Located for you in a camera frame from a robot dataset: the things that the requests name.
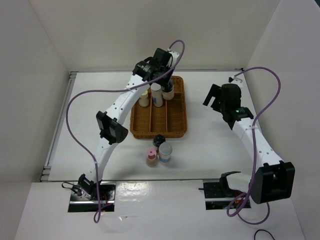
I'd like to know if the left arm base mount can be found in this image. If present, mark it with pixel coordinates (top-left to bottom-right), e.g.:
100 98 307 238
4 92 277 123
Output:
61 181 116 213

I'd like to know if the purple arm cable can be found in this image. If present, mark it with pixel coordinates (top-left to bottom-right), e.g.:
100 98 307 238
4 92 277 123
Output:
65 39 186 224
226 66 281 225

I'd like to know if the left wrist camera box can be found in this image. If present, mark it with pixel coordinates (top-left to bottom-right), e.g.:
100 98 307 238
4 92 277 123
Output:
168 50 180 64

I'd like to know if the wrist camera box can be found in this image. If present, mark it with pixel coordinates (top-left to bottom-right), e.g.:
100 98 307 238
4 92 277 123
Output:
168 50 180 64
228 76 243 89

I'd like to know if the large black-cap grinder bottle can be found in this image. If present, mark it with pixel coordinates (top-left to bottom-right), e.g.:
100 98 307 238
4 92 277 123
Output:
161 78 175 101

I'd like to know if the small black-cap pepper bottle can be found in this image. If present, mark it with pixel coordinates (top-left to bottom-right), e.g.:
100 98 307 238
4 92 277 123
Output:
152 134 166 152

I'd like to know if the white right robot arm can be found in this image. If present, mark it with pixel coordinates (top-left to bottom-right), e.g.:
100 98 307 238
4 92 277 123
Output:
203 83 295 204

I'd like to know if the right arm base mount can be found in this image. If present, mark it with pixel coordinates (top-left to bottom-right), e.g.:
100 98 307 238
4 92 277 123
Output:
198 171 250 210

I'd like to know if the yellow-cap spice bottle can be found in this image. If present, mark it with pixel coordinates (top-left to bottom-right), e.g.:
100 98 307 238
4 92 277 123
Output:
138 90 150 108

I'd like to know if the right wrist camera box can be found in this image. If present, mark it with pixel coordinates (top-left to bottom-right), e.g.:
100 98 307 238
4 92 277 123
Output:
228 76 243 89

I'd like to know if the pink-cap spice bottle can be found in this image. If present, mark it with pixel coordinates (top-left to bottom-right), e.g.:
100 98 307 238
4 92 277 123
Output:
146 148 159 167

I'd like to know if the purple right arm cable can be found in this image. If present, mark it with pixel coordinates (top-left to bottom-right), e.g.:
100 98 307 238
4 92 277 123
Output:
226 66 281 225

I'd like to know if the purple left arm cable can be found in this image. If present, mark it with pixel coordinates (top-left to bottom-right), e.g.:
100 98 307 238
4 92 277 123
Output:
65 39 186 224

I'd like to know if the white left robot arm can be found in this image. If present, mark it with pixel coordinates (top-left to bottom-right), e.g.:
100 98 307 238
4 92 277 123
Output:
78 48 180 200

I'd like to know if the silver-lid white shaker bottle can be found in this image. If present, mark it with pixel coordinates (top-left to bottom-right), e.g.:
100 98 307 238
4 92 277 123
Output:
150 83 163 108

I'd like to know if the silver-lid blue-label bottle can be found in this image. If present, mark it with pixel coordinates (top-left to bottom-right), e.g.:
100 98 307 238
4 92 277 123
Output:
158 142 173 164

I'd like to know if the brown wicker divided tray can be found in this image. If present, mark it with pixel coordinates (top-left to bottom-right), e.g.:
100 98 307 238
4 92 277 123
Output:
130 76 188 139

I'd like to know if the black cable loop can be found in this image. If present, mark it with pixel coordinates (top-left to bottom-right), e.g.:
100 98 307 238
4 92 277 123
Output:
254 229 276 240

